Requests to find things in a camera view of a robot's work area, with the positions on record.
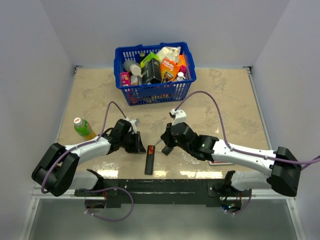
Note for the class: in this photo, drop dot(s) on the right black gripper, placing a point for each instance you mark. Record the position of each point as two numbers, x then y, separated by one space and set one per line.
167 136

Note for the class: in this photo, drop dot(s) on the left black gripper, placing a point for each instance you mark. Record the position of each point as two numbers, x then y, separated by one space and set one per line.
138 146

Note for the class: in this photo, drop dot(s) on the black remote control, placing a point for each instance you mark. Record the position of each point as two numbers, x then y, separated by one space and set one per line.
149 164

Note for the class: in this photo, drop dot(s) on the black battery cover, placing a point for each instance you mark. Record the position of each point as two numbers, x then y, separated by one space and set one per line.
166 150

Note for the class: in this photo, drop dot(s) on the red orange battery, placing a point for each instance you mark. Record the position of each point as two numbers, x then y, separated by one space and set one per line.
152 148
149 149

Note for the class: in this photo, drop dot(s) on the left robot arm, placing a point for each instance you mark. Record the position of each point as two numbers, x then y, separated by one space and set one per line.
57 168

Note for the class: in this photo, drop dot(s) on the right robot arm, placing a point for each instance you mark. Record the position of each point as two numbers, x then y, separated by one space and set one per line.
277 170

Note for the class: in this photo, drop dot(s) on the white red remote control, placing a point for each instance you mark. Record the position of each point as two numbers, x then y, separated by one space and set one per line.
219 163

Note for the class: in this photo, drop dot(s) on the blue plastic basket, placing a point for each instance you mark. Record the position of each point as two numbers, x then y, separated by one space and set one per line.
153 93

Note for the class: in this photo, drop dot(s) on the white pump bottle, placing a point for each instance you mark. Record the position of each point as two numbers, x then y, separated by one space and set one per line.
180 76

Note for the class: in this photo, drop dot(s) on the orange label bottle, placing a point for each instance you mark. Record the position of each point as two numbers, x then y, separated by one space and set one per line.
135 80

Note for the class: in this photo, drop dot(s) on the green orange drink bottle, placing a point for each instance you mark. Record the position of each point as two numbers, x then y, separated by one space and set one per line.
84 129

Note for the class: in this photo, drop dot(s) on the orange Gillette razor box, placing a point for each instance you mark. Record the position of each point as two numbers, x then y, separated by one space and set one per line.
169 70

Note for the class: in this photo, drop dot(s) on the black green carton box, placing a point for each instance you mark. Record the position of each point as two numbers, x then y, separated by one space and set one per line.
150 69

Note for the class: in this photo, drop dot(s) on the pink packet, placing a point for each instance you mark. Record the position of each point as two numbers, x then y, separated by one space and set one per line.
125 79

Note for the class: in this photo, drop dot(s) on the grey white bottle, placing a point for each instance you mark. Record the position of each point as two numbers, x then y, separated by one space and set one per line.
133 68

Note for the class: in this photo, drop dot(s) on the crumpled white paper bag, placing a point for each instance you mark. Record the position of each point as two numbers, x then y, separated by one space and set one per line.
170 53

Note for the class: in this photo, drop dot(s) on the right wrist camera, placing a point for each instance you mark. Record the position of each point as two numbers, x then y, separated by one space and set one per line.
178 116

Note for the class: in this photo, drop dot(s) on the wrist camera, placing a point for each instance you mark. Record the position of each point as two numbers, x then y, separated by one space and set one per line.
134 123
178 116

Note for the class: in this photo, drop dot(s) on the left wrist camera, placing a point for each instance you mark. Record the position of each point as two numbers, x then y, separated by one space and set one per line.
134 123

